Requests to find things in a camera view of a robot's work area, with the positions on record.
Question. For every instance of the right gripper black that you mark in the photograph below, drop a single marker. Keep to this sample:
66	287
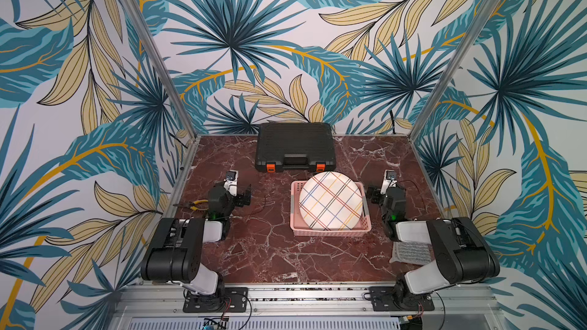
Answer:
377	195

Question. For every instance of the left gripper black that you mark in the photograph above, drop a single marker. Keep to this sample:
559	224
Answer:
241	201

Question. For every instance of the white plate coloured plaid lines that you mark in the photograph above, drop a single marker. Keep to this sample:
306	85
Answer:
331	202

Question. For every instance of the grey dish cloth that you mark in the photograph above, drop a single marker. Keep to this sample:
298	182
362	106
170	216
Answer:
411	253

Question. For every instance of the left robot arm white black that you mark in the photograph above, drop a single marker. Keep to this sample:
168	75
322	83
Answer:
174	255

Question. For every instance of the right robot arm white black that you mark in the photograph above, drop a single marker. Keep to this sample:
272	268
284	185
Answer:
461	255

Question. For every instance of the pink perforated plastic basket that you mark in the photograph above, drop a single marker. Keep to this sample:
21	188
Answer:
301	228

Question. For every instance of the black plastic tool case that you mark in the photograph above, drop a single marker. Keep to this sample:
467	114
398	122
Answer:
295	147

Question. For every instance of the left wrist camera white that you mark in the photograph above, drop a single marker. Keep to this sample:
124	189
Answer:
231	182

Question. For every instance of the yellow handled pliers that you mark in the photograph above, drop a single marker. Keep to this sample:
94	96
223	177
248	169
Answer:
197	205

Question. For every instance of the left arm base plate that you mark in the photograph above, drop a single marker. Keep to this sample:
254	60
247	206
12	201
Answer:
228	300

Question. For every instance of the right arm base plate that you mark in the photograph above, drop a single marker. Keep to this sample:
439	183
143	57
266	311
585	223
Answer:
391	299

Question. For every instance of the aluminium front rail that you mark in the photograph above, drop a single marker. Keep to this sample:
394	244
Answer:
309	306

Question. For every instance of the left aluminium corner post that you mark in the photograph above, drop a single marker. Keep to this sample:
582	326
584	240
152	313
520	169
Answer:
144	35

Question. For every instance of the aluminium corner post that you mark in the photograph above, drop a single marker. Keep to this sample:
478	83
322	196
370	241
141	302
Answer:
144	35
474	30

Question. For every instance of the right aluminium corner post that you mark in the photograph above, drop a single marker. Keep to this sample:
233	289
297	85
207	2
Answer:
474	30

